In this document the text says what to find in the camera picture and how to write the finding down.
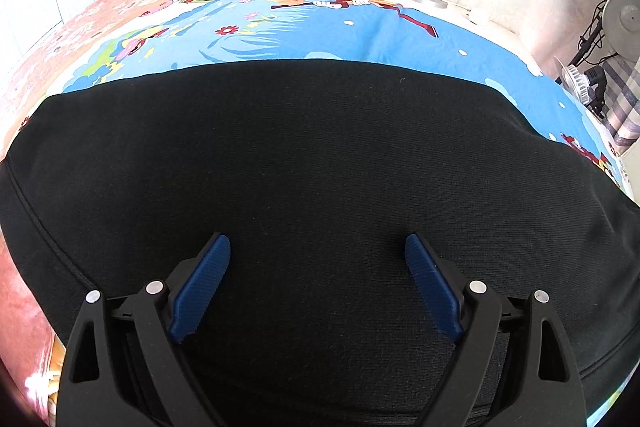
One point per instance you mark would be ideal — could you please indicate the black pants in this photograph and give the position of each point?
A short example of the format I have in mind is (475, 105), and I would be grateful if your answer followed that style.
(320, 157)

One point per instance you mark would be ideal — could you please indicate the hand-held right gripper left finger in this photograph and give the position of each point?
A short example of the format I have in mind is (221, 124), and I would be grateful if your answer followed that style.
(200, 292)

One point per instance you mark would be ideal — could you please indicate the pink floral bedsheet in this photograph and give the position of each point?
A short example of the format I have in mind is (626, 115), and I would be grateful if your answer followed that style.
(95, 19)

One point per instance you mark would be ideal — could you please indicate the white nightstand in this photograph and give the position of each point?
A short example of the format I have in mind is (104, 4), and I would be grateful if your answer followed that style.
(480, 38)

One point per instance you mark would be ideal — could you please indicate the small white fan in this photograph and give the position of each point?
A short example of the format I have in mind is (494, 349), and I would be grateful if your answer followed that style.
(572, 79)

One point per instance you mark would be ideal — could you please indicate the black stand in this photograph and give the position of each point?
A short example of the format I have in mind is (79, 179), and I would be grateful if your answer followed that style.
(590, 37)

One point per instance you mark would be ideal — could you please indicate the blue cartoon printed blanket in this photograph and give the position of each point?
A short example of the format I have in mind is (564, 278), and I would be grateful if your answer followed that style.
(350, 37)

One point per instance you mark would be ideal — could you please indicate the grey round desk lamp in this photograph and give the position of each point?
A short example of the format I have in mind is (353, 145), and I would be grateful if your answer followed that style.
(622, 19)

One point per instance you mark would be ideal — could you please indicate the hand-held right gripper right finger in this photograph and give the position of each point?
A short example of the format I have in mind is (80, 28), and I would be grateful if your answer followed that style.
(433, 292)

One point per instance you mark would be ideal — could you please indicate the white charger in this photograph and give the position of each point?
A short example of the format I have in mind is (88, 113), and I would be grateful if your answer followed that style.
(475, 13)

